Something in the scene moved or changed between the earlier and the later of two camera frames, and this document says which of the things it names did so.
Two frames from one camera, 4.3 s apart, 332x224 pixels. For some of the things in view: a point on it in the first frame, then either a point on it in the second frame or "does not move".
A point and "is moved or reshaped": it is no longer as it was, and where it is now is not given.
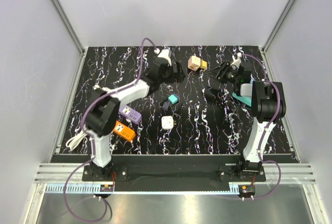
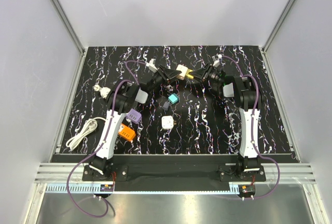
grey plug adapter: x=165 y=105 does not move
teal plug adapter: x=173 y=98 does not move
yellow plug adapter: x=204 y=64 → x=188 y=75
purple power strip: x=130 y=114 does not move
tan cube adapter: x=194 y=63 is moved or reshaped
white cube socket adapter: x=167 y=122 does not move
